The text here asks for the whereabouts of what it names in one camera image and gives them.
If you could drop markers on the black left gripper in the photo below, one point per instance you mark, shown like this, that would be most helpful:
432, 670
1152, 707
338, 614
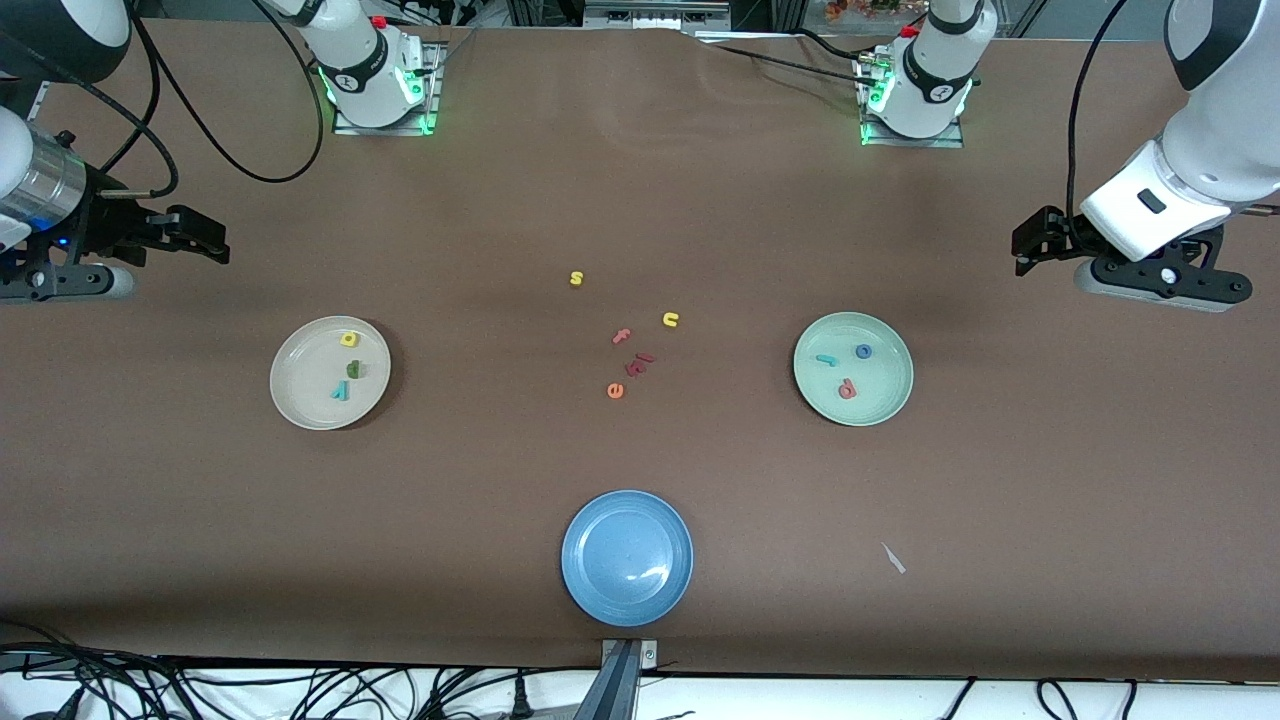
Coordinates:
1056, 236

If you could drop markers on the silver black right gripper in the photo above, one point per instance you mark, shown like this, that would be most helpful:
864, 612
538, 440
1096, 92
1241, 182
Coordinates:
108, 224

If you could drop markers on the salmon red letter p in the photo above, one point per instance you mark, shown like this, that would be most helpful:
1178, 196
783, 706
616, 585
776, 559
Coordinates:
847, 390

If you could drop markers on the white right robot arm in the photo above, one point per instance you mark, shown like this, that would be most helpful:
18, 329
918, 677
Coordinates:
370, 70

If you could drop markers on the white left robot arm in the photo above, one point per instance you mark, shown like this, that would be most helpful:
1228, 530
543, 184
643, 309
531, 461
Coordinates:
1230, 130

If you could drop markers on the beige brown plate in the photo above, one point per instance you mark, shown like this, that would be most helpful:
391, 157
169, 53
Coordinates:
305, 375

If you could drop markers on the green plate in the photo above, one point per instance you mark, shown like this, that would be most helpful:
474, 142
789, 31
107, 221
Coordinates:
880, 395

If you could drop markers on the brown paper table cover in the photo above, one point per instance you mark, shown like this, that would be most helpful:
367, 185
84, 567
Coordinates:
200, 520

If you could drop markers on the orange background item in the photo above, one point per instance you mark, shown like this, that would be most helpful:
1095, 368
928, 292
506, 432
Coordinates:
860, 10

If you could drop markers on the white paper scrap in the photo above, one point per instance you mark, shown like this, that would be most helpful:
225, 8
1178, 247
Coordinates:
893, 558

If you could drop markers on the grey metal box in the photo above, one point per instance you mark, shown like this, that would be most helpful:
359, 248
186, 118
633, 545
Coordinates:
655, 12

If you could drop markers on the blue plate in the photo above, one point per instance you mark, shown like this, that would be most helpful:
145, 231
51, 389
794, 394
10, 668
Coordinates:
627, 558

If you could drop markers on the black power plug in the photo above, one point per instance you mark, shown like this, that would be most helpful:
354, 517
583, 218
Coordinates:
520, 705

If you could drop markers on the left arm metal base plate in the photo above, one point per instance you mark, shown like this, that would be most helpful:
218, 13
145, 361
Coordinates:
940, 143

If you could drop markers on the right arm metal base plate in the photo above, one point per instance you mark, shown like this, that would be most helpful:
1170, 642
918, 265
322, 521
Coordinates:
434, 90

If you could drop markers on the grey aluminium camera pole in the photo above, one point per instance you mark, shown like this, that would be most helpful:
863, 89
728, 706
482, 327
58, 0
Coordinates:
620, 685

